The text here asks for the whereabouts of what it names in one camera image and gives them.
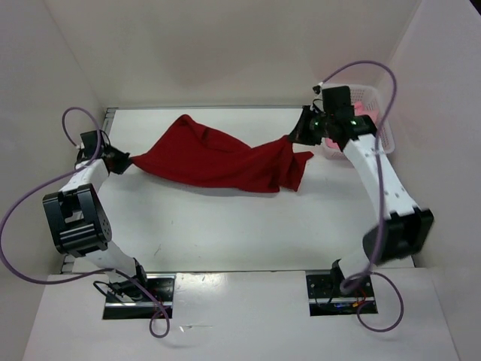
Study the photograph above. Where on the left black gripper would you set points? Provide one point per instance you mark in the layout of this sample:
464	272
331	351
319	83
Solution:
122	165

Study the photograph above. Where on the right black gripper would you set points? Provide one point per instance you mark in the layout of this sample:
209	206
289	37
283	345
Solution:
300	133

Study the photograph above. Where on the dark red t shirt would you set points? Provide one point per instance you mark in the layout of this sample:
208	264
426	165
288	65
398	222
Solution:
197	155

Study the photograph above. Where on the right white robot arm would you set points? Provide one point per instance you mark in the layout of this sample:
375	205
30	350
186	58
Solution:
402	227

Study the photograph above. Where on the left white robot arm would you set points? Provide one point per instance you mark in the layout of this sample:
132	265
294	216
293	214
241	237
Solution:
80	227

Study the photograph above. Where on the light pink t shirt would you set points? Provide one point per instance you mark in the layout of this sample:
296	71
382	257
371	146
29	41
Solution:
359	110

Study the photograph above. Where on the white plastic basket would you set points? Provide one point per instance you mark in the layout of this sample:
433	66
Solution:
370	99

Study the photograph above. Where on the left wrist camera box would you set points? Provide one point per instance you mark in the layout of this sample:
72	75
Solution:
91	145

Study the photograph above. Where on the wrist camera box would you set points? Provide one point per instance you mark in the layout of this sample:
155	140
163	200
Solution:
91	145
336	102

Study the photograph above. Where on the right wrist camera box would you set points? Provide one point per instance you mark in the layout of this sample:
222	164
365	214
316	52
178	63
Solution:
336	102

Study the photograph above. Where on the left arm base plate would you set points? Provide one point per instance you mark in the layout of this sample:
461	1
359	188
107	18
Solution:
120	306

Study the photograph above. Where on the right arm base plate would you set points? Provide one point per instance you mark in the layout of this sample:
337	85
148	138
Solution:
325	299

